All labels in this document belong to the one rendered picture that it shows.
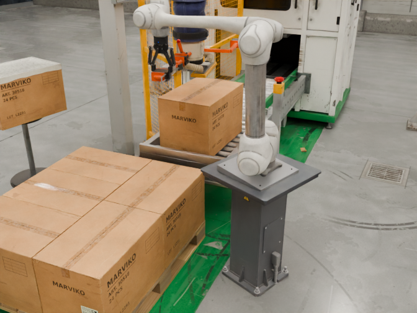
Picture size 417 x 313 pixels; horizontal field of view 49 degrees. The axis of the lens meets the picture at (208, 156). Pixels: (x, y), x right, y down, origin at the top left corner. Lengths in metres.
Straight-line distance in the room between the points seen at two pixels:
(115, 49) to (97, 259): 2.21
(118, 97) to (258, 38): 2.34
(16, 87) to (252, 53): 2.23
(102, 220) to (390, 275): 1.84
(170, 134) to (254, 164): 1.13
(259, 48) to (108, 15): 2.19
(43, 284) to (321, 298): 1.59
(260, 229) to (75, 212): 1.06
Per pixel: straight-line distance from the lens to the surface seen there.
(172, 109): 3.20
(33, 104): 3.94
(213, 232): 3.42
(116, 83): 4.18
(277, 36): 2.27
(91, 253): 2.40
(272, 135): 2.48
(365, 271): 3.24
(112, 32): 4.08
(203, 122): 3.11
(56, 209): 2.80
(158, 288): 2.87
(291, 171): 2.63
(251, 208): 2.65
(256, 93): 2.20
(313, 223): 3.60
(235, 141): 3.56
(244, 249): 2.85
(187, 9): 2.97
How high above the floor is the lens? 1.95
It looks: 25 degrees down
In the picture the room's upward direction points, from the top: straight up
